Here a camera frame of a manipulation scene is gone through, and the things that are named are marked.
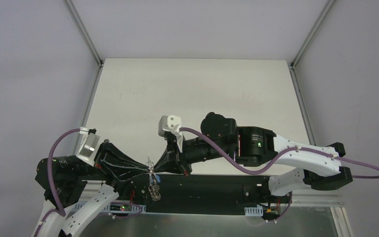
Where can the left circuit board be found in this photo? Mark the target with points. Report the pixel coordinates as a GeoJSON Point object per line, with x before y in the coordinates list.
{"type": "Point", "coordinates": [123, 208]}

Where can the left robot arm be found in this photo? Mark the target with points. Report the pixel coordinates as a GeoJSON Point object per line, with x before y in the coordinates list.
{"type": "Point", "coordinates": [64, 180]}

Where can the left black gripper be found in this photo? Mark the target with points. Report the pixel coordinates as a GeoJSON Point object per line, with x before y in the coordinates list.
{"type": "Point", "coordinates": [103, 160]}

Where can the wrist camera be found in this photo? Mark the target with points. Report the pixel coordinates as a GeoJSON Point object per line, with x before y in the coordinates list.
{"type": "Point", "coordinates": [88, 145]}
{"type": "Point", "coordinates": [172, 124]}

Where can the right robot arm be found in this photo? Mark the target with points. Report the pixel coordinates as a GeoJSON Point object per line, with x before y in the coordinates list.
{"type": "Point", "coordinates": [253, 151]}

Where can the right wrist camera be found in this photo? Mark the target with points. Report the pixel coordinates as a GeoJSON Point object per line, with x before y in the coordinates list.
{"type": "Point", "coordinates": [172, 124]}

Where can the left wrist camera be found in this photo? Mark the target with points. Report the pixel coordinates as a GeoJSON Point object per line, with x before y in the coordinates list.
{"type": "Point", "coordinates": [88, 145]}

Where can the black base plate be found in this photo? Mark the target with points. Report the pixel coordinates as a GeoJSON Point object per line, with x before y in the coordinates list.
{"type": "Point", "coordinates": [199, 194]}

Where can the circuit board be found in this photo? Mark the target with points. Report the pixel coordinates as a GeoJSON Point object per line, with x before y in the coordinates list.
{"type": "Point", "coordinates": [123, 208]}
{"type": "Point", "coordinates": [259, 211]}

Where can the right circuit board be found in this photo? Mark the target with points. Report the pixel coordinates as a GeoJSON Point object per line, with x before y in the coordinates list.
{"type": "Point", "coordinates": [259, 211]}

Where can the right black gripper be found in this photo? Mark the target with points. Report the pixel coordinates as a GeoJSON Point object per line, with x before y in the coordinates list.
{"type": "Point", "coordinates": [177, 156]}

